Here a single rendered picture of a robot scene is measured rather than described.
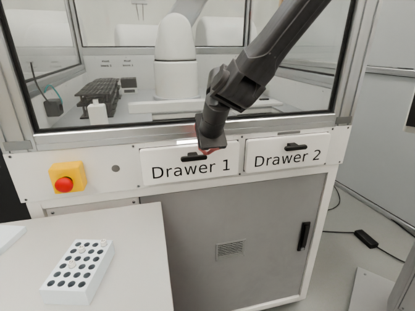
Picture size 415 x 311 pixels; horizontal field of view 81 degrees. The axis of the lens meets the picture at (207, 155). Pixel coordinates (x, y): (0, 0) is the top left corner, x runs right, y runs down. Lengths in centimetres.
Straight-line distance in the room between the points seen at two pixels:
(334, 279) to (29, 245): 145
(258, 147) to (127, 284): 50
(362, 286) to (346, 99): 107
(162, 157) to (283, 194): 47
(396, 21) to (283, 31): 179
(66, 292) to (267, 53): 54
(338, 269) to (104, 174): 142
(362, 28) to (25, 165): 98
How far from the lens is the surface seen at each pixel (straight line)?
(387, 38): 223
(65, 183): 69
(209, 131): 57
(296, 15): 45
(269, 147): 78
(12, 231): 79
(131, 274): 58
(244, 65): 45
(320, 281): 164
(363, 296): 163
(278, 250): 112
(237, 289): 120
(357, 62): 90
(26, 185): 81
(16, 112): 74
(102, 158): 72
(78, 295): 55
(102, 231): 70
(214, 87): 48
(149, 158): 70
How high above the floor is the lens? 119
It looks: 25 degrees down
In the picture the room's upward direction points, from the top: straight up
